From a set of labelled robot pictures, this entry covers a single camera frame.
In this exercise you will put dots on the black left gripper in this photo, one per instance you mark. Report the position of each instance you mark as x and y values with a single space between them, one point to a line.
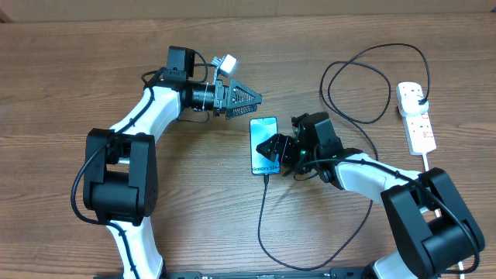
228 92

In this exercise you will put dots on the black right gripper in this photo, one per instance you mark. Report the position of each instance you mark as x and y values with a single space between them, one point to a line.
280 144

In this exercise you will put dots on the Samsung Galaxy smartphone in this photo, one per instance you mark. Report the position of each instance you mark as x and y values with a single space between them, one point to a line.
262 131

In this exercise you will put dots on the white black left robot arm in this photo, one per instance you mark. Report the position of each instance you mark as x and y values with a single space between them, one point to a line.
120 169

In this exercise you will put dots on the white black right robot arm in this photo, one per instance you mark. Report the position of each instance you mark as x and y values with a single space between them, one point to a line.
433 229

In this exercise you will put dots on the white charger plug adapter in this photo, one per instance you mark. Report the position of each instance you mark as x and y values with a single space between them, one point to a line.
411 106

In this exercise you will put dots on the white power strip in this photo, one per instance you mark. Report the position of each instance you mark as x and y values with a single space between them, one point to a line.
418 128

